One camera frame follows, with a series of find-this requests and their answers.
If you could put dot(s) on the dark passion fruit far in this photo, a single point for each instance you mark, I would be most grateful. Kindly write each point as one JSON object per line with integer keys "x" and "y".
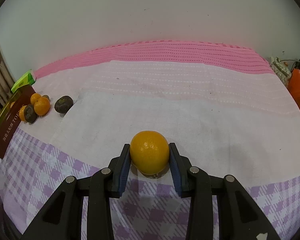
{"x": 63, "y": 104}

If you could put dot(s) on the pink and purple tablecloth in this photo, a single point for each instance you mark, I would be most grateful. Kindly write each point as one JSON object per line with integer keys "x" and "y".
{"x": 223, "y": 107}

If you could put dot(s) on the green tissue pack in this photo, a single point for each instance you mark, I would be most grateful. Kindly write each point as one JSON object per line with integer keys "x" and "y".
{"x": 27, "y": 78}

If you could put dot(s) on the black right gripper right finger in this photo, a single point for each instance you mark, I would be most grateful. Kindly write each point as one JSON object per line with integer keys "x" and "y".
{"x": 239, "y": 216}

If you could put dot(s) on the gold metal tin tray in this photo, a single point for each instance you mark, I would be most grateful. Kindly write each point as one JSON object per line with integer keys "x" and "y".
{"x": 9, "y": 116}

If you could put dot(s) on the orange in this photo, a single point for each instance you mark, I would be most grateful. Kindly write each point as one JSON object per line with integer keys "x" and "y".
{"x": 150, "y": 152}
{"x": 42, "y": 106}
{"x": 21, "y": 113}
{"x": 34, "y": 97}

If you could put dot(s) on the silver foil packet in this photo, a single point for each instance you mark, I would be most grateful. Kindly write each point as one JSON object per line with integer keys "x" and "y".
{"x": 281, "y": 70}

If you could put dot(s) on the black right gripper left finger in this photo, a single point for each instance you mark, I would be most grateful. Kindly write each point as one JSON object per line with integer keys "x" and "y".
{"x": 61, "y": 216}

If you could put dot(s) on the dark passion fruit among oranges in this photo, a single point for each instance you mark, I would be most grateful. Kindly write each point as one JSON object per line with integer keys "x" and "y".
{"x": 29, "y": 114}

